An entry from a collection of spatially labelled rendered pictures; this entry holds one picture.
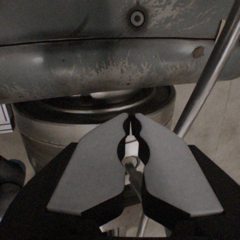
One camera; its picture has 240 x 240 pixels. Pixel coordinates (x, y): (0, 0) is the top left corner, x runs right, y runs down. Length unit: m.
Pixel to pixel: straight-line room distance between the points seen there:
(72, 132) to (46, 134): 0.04
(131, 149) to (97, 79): 0.12
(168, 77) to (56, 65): 0.13
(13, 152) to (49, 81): 1.68
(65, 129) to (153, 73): 0.13
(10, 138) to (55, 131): 1.52
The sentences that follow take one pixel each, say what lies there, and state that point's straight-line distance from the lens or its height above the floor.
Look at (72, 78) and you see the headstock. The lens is 0.19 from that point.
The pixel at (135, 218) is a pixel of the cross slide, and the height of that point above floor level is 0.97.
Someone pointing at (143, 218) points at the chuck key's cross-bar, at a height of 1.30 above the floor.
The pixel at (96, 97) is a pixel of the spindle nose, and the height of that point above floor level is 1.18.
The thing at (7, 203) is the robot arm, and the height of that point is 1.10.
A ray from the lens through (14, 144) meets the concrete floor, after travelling 1.79.
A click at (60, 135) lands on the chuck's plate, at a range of 0.25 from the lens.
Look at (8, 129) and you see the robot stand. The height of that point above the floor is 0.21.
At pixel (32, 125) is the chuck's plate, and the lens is 0.27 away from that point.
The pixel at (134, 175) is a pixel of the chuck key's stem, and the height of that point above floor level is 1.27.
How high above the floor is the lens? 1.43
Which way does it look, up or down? 55 degrees down
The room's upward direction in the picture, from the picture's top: 148 degrees clockwise
